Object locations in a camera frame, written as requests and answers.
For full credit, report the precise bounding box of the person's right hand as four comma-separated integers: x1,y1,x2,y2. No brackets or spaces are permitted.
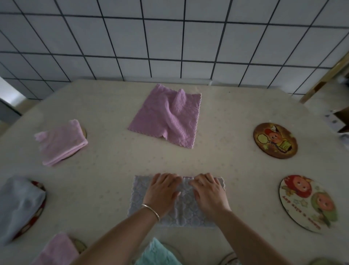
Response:
189,172,232,222

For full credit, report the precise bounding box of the person's left hand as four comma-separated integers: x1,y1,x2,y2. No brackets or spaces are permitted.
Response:
141,172,182,219

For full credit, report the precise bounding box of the pink rimmed cartoon coaster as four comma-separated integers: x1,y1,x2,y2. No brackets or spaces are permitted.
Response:
219,251,242,265

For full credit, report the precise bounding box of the dark brown round coaster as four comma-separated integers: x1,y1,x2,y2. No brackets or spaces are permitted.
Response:
253,122,298,160

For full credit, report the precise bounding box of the two faces round coaster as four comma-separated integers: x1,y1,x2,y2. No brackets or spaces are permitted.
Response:
278,174,338,234

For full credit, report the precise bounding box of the red bordered round coaster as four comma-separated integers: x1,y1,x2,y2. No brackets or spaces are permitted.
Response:
11,180,47,241

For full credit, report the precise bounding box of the person's left forearm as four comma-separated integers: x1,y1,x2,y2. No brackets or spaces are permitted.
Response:
71,207,161,265

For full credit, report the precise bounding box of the person's right forearm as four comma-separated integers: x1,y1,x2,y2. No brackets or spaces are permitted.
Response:
214,210,292,265

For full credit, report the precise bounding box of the brown cardboard box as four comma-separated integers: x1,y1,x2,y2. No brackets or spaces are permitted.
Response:
332,108,349,134

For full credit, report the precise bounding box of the white wooden chair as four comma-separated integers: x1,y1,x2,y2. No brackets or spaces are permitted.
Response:
0,76,27,123

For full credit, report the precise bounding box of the silver bangle bracelet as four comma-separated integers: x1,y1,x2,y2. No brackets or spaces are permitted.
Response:
141,204,161,222

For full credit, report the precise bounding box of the golden door frame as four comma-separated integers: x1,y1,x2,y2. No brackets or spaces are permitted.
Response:
298,52,349,104

